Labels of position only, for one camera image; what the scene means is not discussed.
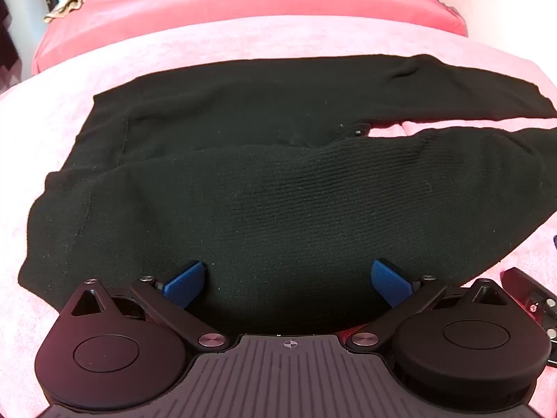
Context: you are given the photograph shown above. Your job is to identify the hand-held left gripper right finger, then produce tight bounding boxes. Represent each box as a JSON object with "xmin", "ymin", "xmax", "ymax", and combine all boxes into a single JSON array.
[{"xmin": 348, "ymin": 258, "xmax": 512, "ymax": 351}]

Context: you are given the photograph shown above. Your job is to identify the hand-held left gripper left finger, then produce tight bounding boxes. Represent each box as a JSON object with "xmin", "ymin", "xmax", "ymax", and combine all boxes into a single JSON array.
[{"xmin": 58, "ymin": 260, "xmax": 229, "ymax": 351}]

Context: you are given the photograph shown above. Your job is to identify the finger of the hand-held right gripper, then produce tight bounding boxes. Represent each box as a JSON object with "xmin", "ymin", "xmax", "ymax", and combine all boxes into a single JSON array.
[{"xmin": 500, "ymin": 267, "xmax": 557, "ymax": 369}]

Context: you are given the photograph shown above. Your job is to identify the black pants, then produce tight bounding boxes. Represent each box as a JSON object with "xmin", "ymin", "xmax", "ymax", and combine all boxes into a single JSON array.
[{"xmin": 17, "ymin": 53, "xmax": 557, "ymax": 336}]

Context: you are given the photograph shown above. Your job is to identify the pink fleece blanket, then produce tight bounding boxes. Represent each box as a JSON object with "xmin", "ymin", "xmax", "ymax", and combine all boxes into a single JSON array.
[{"xmin": 0, "ymin": 15, "xmax": 557, "ymax": 418}]

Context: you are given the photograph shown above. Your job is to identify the red bed sheet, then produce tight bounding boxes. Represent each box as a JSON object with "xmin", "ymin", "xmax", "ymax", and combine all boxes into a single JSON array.
[{"xmin": 31, "ymin": 0, "xmax": 469, "ymax": 75}]

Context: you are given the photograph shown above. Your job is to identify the hanging black coat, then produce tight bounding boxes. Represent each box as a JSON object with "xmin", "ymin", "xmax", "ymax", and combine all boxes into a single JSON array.
[{"xmin": 0, "ymin": 0, "xmax": 22, "ymax": 90}]

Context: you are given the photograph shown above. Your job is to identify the crumpled beige cloth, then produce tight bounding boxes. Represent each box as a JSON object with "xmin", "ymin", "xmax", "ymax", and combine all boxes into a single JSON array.
[{"xmin": 44, "ymin": 0, "xmax": 109, "ymax": 24}]

